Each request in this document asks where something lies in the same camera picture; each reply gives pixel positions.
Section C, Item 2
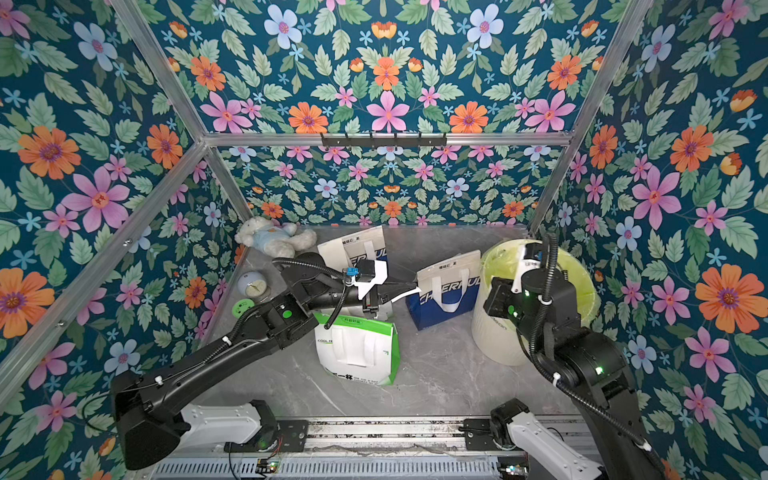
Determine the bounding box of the bag white receipt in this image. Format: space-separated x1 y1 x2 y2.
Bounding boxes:
390 287 421 303
317 238 352 271

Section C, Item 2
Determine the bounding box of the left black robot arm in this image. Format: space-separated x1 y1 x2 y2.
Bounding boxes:
109 252 417 471

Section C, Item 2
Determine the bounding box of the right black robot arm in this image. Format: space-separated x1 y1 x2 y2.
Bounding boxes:
482 234 665 479

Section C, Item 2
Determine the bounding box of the right blue white bag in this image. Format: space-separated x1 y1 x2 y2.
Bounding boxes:
406 250 481 331

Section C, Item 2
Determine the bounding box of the blue white bag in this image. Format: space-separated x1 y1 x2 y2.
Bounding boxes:
338 226 387 267
406 250 481 331

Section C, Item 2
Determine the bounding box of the middle green white bag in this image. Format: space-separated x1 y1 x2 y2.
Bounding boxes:
340 302 394 321

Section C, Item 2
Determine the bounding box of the green white bag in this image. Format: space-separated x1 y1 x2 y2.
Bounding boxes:
340 302 394 321
314 313 400 386

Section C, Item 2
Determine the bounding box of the white trash bin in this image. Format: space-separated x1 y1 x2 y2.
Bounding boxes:
471 239 541 367

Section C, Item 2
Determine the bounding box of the yellow-green bin liner bag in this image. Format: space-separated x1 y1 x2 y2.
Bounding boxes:
475 239 601 327

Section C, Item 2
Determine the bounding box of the rear blue white bag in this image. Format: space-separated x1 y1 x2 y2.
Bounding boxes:
338 226 387 267

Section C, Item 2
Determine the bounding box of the front green white bag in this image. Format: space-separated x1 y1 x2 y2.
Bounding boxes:
314 313 400 386

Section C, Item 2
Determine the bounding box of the white blue plush bear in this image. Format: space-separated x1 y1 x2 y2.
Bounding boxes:
234 217 317 258

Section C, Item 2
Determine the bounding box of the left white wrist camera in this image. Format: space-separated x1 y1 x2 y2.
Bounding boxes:
344 259 388 300

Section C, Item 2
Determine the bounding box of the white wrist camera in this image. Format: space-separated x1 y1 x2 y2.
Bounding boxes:
511 242 542 294
344 259 388 300

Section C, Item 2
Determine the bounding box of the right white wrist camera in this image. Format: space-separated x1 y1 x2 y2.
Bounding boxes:
511 242 542 294

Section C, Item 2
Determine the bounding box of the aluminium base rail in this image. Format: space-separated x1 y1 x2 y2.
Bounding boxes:
140 416 601 457

